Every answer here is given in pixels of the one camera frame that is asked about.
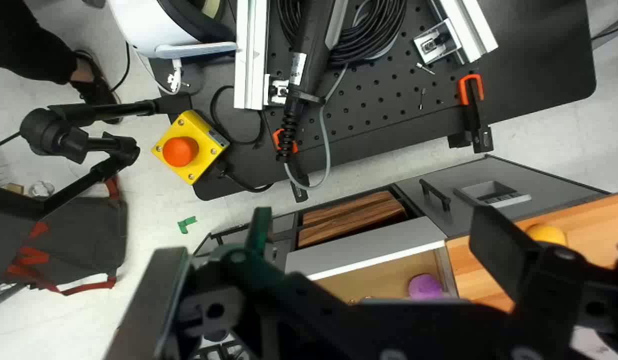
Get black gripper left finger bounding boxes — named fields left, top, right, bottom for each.
left=220, top=208, right=362, bottom=360

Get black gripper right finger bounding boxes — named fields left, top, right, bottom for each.
left=469, top=206, right=618, bottom=360

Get purple toy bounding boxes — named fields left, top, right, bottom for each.
left=408, top=274, right=446, bottom=300

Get yellow lemon toy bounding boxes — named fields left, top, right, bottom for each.
left=526, top=225, right=569, bottom=247

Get grey toy cabinet door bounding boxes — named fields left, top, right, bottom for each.
left=397, top=156, right=606, bottom=238

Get wooden drawer fronts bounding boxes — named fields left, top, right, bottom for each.
left=298, top=190, right=406, bottom=249

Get orange black spring clamp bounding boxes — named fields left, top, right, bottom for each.
left=277, top=100, right=308, bottom=203

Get yellow emergency stop button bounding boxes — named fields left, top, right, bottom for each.
left=152, top=111, right=231, bottom=185

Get black perforated table board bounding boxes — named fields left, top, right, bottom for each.
left=184, top=0, right=597, bottom=200

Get black red bag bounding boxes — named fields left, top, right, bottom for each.
left=0, top=188, right=128, bottom=297

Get grey cable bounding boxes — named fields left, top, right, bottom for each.
left=283, top=63, right=350, bottom=193

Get black camera tripod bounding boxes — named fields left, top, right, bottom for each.
left=0, top=100, right=162, bottom=219

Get coiled black cable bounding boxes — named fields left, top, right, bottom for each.
left=278, top=0, right=410, bottom=69

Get aluminium extrusion rail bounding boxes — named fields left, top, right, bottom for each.
left=432, top=0, right=498, bottom=63
left=234, top=0, right=270, bottom=111

